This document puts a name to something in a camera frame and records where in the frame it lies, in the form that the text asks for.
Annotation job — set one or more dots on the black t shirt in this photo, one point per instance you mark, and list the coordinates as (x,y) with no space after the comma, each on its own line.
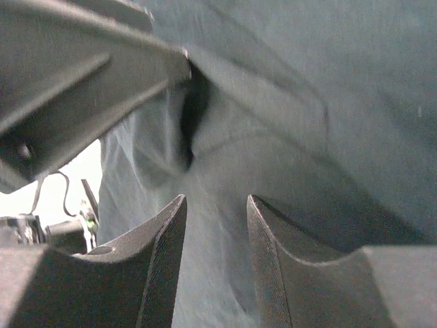
(328,106)

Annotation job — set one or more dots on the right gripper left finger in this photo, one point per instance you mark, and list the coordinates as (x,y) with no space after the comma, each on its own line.
(130,281)

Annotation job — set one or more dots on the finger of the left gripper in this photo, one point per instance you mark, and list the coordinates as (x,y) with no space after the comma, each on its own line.
(70,70)

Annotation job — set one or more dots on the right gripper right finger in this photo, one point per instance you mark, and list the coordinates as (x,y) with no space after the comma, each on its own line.
(304,282)

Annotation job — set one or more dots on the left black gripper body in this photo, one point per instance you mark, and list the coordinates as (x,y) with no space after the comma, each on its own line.
(76,235)

